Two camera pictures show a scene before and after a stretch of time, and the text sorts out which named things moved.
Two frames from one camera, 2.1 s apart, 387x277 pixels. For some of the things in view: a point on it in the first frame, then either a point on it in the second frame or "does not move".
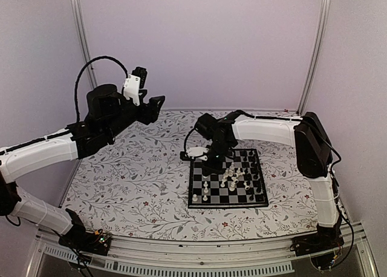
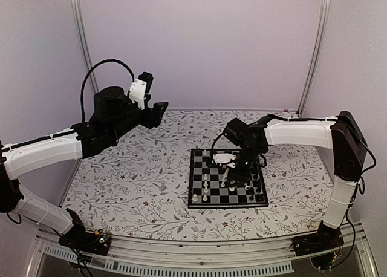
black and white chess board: [241, 185] does not move
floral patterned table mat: [135, 183] does not move
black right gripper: [211, 169] -> [240, 176]
